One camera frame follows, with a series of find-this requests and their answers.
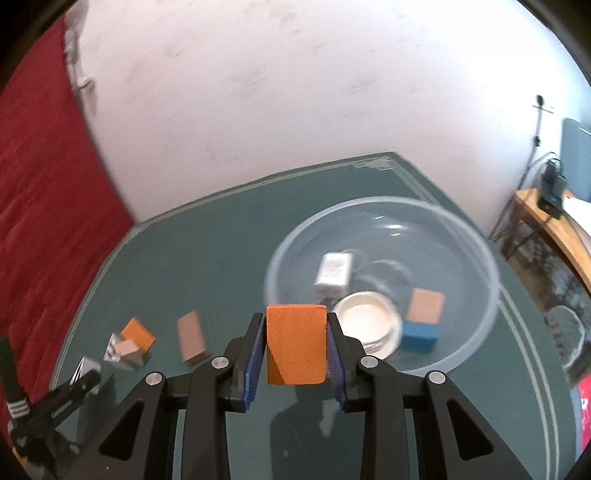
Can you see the brown wooden block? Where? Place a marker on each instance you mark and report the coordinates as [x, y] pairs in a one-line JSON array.
[[190, 337]]

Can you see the orange wooden block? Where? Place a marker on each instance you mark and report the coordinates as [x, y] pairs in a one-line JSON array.
[[295, 341], [138, 333]]

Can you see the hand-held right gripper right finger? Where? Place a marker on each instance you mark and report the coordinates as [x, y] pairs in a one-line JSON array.
[[333, 364]]

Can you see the white charger adapter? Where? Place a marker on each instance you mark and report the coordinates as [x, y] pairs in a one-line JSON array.
[[333, 270]]

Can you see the white wall socket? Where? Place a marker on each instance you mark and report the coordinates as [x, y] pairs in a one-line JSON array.
[[539, 99]]

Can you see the blue wooden block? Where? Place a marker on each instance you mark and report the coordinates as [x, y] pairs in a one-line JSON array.
[[419, 338]]

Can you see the flat grey-blue pillow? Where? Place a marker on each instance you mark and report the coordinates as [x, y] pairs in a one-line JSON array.
[[577, 157]]

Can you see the red quilted blanket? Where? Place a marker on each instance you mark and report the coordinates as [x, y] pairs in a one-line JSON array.
[[46, 184]]

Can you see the black charger dock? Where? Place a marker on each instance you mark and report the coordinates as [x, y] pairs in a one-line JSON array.
[[551, 194]]

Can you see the green table cover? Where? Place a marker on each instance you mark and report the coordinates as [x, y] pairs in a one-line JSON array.
[[207, 254]]

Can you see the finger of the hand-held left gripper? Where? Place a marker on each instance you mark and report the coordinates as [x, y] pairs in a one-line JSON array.
[[69, 399], [11, 369]]

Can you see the printed poster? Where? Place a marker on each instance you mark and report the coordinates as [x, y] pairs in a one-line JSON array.
[[554, 295]]

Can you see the large light wooden block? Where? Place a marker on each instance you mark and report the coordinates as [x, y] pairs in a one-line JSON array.
[[425, 305]]

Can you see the clear plastic bowl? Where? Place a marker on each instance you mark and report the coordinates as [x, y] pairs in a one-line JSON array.
[[392, 240]]

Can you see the wooden side table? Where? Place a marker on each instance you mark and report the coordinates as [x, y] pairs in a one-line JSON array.
[[554, 235]]

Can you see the white round lid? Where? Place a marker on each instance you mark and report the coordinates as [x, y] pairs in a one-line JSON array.
[[364, 321]]

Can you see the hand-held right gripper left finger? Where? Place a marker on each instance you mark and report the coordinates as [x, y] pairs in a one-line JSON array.
[[251, 369]]

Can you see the small light wooden block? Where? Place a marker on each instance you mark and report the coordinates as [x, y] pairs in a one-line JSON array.
[[128, 348]]

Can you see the red printed cloth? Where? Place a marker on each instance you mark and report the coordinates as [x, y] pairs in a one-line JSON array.
[[584, 406]]

